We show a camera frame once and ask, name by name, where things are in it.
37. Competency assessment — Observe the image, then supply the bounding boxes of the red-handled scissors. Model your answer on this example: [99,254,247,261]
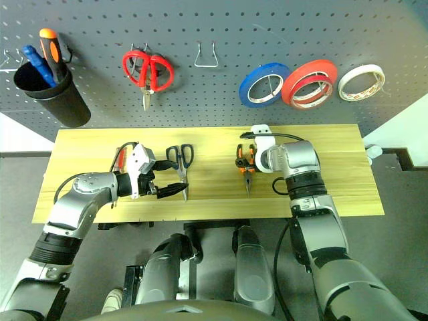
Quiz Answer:
[122,49,175,112]

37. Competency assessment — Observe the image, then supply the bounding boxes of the white round knob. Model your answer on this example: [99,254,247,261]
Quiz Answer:
[364,143,383,165]

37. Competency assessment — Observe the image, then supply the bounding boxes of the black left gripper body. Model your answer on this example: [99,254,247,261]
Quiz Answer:
[136,160,159,199]

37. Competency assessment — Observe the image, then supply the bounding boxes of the metal double-prong hook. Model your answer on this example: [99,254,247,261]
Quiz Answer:
[129,42,150,76]

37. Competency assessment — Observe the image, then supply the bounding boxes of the metal wire loop hook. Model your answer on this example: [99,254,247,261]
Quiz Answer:
[194,40,219,68]

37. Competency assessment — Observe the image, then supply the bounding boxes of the silver right robot leg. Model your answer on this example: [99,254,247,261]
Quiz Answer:
[231,225,276,316]

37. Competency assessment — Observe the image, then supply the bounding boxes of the grey perforated pegboard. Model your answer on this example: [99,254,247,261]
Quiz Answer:
[0,0,428,143]

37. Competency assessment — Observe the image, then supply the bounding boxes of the blue-handled tool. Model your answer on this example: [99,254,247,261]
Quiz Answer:
[21,45,58,88]

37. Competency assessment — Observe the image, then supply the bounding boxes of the black cup holder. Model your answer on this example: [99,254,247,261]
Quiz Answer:
[13,61,92,128]

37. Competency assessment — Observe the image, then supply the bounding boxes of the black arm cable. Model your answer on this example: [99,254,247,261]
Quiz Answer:
[271,132,306,321]
[52,141,139,205]

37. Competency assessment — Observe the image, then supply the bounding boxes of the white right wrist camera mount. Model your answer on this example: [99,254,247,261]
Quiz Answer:
[239,124,279,175]

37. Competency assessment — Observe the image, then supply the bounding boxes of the black-handled scissors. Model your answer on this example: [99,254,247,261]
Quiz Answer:
[165,143,195,202]

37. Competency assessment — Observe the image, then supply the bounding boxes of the orange and black screwdriver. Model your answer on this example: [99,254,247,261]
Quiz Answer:
[39,28,68,84]

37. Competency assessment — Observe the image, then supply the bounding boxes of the grey robot torso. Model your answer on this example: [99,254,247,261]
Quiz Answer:
[82,299,280,321]

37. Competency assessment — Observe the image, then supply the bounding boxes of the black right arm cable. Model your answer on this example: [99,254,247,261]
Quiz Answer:
[271,132,306,321]

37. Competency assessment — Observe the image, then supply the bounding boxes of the red-handled tool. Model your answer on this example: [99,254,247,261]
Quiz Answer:
[110,146,129,209]

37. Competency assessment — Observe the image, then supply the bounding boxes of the silver left robot leg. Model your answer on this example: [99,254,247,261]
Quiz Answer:
[134,233,203,306]

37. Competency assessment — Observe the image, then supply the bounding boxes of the orange and black pliers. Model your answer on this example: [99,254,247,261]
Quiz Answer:
[235,143,257,199]

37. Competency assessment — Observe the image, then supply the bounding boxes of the white shoe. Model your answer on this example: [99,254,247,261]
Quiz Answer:
[100,288,124,315]

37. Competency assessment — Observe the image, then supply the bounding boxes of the silver robot leg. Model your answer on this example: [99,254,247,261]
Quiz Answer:
[134,233,203,306]
[231,225,276,316]

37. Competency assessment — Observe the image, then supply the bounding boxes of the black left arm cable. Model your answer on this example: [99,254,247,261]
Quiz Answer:
[52,141,139,205]

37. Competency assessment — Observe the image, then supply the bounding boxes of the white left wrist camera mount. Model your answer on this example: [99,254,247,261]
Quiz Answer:
[128,142,157,200]

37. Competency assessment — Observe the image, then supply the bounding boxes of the white wire hook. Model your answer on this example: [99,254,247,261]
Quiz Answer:
[0,49,25,72]

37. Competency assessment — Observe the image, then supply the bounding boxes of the white tape roll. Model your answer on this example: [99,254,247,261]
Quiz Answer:
[337,64,387,102]

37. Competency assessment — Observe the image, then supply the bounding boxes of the small red tape roll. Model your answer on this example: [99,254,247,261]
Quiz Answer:
[289,74,334,110]

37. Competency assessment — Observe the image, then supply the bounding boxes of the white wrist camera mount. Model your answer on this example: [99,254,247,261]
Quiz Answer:
[128,142,157,200]
[239,124,279,175]

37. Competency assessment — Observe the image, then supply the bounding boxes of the blue tape roll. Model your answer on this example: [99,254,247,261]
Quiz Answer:
[238,62,292,108]

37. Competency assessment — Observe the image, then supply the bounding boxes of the large red tape roll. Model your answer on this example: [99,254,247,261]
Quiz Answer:
[281,59,338,105]

